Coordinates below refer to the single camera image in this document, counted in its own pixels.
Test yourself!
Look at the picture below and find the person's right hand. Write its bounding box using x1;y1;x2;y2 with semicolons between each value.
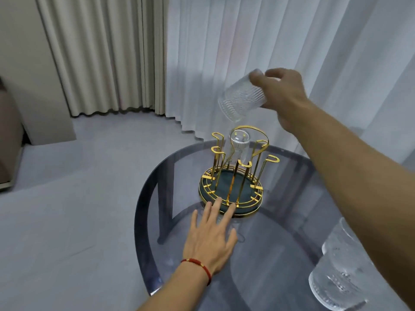
249;67;318;133

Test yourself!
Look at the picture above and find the person's left hand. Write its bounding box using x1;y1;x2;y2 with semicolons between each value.
181;197;239;276

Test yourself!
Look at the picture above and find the clear ribbed drinking glass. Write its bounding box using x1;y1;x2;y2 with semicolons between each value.
308;252;370;311
229;128;251;165
321;216;374;268
217;73;268;124

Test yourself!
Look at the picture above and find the gold wire cup rack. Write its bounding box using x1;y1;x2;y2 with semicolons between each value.
198;125;281;218

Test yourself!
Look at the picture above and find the person's right forearm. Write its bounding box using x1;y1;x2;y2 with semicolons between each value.
291;103;415;311

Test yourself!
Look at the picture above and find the white sheer curtain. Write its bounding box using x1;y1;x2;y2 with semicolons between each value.
163;0;415;165

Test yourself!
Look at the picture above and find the beige pleated curtain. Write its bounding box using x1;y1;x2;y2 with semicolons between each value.
35;0;166;117

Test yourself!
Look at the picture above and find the beige sofa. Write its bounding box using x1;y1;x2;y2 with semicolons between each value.
0;77;25;191

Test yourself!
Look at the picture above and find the red string bracelet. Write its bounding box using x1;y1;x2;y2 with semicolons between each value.
180;258;212;286

